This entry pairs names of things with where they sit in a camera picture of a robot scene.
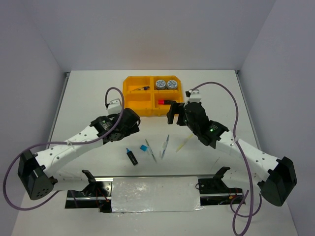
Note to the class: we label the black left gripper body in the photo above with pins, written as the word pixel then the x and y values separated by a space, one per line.
pixel 134 129

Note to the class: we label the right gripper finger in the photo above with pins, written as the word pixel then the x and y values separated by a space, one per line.
pixel 176 109
pixel 170 117

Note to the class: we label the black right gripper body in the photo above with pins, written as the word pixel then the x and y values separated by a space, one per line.
pixel 182 120

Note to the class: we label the black highlighter orange tip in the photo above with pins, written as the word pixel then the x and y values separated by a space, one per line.
pixel 166 102

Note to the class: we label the round blue-white tin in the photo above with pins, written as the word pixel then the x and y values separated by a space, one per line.
pixel 160 84
pixel 172 85

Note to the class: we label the blue highlighter cap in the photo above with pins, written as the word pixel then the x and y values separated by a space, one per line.
pixel 143 148

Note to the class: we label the small glue bottle blue cap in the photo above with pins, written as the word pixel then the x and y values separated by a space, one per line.
pixel 144 88

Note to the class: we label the black highlighter blue tip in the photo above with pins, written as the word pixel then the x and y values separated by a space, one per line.
pixel 131 157

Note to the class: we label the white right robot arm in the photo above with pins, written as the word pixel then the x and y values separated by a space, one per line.
pixel 277 176

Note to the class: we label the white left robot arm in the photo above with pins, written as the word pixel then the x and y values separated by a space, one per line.
pixel 39 174

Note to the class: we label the yellow clear pen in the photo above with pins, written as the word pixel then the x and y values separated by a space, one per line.
pixel 184 142

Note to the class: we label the orange four-compartment organizer tray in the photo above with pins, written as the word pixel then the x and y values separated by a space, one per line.
pixel 145 103

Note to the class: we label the blue clear pen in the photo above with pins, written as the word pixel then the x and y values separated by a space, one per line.
pixel 165 147

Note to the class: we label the green clear pen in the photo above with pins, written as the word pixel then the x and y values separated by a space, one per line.
pixel 150 150

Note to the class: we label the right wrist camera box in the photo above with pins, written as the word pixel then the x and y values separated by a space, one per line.
pixel 193 96

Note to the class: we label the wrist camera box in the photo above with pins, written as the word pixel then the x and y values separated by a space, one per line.
pixel 114 106
pixel 193 96

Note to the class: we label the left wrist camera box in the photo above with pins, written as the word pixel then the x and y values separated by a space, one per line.
pixel 114 106

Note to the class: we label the foil-covered base plate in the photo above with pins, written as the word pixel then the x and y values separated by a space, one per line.
pixel 155 194

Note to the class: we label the black mounting rail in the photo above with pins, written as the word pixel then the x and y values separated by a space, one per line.
pixel 212 193

